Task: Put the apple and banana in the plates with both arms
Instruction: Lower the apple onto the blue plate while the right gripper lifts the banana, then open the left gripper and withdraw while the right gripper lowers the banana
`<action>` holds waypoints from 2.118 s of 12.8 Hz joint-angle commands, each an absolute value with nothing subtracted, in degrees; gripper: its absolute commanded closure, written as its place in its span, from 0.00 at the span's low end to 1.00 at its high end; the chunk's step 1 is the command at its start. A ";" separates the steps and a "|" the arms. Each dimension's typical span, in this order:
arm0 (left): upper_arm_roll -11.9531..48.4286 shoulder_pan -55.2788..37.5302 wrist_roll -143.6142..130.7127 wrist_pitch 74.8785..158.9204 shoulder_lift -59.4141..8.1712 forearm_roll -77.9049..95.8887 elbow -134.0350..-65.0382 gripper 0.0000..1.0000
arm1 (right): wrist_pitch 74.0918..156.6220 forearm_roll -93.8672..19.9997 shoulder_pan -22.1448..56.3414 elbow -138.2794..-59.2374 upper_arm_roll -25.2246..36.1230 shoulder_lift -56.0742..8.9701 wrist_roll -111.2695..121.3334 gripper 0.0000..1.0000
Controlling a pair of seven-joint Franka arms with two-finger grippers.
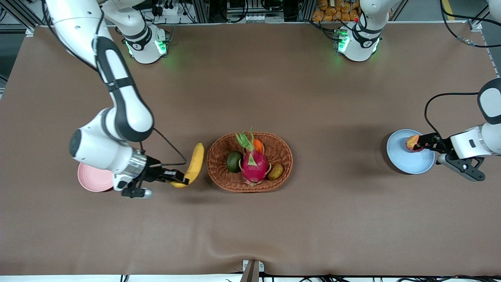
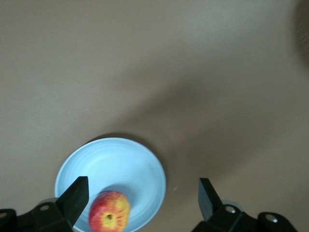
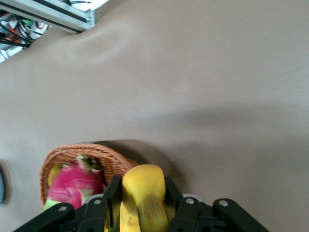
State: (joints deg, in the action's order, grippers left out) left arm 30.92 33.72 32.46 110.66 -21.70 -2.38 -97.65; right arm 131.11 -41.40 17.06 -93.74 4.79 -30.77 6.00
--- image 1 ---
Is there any red yellow apple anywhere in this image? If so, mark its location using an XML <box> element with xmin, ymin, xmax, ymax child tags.
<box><xmin>405</xmin><ymin>134</ymin><xmax>423</xmax><ymax>152</ymax></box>

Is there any yellow banana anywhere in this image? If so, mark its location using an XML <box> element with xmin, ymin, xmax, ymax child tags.
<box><xmin>171</xmin><ymin>143</ymin><xmax>205</xmax><ymax>188</ymax></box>

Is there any light blue round plate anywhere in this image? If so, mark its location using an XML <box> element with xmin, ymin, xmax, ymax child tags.
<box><xmin>386</xmin><ymin>129</ymin><xmax>436</xmax><ymax>174</ymax></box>

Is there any oval woven wicker basket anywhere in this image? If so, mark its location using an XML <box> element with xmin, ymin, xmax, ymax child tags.
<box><xmin>206</xmin><ymin>132</ymin><xmax>293</xmax><ymax>193</ymax></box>

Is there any dark green avocado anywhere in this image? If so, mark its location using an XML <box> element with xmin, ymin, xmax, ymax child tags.
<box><xmin>227</xmin><ymin>151</ymin><xmax>243</xmax><ymax>174</ymax></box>

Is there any pink round plate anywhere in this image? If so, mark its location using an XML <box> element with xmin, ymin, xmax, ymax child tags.
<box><xmin>77</xmin><ymin>162</ymin><xmax>118</xmax><ymax>193</ymax></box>

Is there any pink dragon fruit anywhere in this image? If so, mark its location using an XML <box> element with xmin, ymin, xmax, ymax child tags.
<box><xmin>235</xmin><ymin>126</ymin><xmax>272</xmax><ymax>186</ymax></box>

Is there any large table cover cloth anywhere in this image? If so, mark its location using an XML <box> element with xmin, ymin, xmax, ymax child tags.
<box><xmin>0</xmin><ymin>22</ymin><xmax>501</xmax><ymax>277</ymax></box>

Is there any brown kiwi fruit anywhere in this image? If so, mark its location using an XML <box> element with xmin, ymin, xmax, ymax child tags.
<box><xmin>267</xmin><ymin>164</ymin><xmax>284</xmax><ymax>181</ymax></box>

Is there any orange snack packet pile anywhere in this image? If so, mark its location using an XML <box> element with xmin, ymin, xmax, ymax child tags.
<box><xmin>312</xmin><ymin>0</ymin><xmax>360</xmax><ymax>22</ymax></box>

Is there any white power strip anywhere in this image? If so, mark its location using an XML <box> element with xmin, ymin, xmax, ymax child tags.
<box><xmin>147</xmin><ymin>3</ymin><xmax>192</xmax><ymax>18</ymax></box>

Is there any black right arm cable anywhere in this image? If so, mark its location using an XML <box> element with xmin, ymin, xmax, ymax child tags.
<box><xmin>41</xmin><ymin>0</ymin><xmax>187</xmax><ymax>166</ymax></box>

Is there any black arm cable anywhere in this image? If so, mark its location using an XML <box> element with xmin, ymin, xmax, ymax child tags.
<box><xmin>424</xmin><ymin>0</ymin><xmax>501</xmax><ymax>140</ymax></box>
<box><xmin>41</xmin><ymin>0</ymin><xmax>187</xmax><ymax>166</ymax></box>

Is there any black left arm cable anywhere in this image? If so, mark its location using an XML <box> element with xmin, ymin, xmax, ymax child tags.
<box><xmin>424</xmin><ymin>0</ymin><xmax>501</xmax><ymax>140</ymax></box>

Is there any metal table edge bracket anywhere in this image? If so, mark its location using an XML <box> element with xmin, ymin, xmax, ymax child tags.
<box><xmin>242</xmin><ymin>260</ymin><xmax>265</xmax><ymax>282</ymax></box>

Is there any aluminium frame profile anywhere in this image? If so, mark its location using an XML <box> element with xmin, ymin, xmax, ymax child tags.
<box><xmin>0</xmin><ymin>0</ymin><xmax>49</xmax><ymax>33</ymax></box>
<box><xmin>468</xmin><ymin>0</ymin><xmax>501</xmax><ymax>32</ymax></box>

